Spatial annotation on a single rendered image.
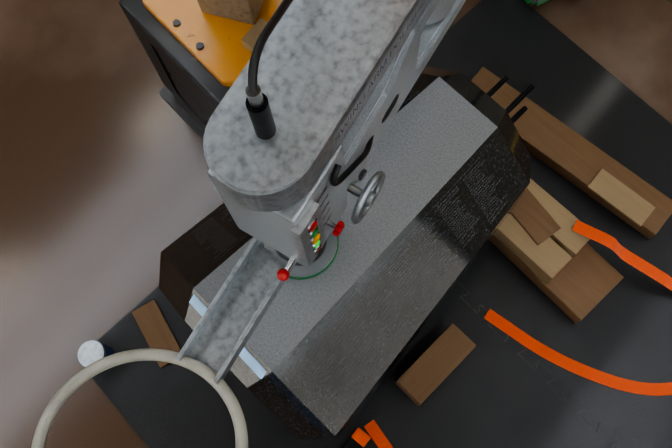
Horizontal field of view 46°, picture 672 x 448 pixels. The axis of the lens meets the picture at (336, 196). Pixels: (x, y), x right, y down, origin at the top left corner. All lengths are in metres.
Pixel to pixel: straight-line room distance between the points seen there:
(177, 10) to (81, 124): 0.98
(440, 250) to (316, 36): 1.05
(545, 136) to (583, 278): 0.59
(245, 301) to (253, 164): 0.65
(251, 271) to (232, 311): 0.11
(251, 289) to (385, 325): 0.52
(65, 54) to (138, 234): 0.92
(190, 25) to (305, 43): 1.18
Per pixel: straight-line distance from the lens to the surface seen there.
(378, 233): 2.32
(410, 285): 2.40
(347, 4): 1.61
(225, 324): 2.04
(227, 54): 2.63
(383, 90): 1.84
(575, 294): 3.12
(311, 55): 1.56
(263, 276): 2.05
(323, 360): 2.33
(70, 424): 3.27
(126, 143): 3.46
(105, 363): 2.03
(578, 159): 3.29
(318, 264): 2.24
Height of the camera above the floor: 3.07
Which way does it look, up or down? 72 degrees down
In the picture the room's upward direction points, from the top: 7 degrees counter-clockwise
